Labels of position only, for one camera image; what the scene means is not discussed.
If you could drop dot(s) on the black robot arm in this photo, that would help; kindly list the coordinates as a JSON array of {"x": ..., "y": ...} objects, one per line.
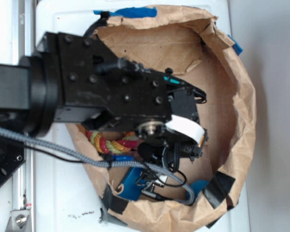
[{"x": 73, "y": 79}]

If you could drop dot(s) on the blue rectangular block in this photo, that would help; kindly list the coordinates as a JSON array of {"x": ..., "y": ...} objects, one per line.
[{"x": 131, "y": 185}]

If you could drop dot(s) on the blue ball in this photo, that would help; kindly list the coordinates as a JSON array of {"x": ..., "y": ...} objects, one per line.
[{"x": 198, "y": 186}]

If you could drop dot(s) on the aluminium extrusion rail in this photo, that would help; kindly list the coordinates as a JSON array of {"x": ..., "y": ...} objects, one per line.
[{"x": 22, "y": 39}]

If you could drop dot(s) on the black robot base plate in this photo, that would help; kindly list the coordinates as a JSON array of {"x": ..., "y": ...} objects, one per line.
[{"x": 12, "y": 156}]

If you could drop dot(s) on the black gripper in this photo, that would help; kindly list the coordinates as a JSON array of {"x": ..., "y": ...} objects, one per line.
[{"x": 183, "y": 135}]

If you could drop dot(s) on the multicolour twisted rope toy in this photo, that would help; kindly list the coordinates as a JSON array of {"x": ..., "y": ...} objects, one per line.
[{"x": 113, "y": 143}]

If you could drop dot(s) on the metal corner bracket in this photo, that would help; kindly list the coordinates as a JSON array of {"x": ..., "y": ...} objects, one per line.
[{"x": 19, "y": 221}]

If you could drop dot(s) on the brown paper bag bin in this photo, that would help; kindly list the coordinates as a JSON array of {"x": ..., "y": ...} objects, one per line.
[{"x": 187, "y": 40}]

